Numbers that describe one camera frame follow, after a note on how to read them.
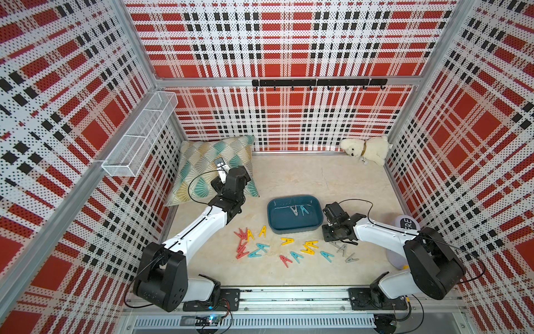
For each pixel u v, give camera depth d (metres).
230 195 0.63
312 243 0.87
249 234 0.90
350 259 0.82
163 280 0.41
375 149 1.15
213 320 0.69
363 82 0.88
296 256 0.84
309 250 0.84
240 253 0.84
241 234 0.88
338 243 0.86
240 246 0.86
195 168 0.93
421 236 0.48
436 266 0.43
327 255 0.84
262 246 0.86
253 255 0.84
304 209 0.96
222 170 0.69
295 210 0.96
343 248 0.86
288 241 0.88
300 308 0.73
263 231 0.90
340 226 0.68
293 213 0.96
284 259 0.83
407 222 0.82
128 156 0.69
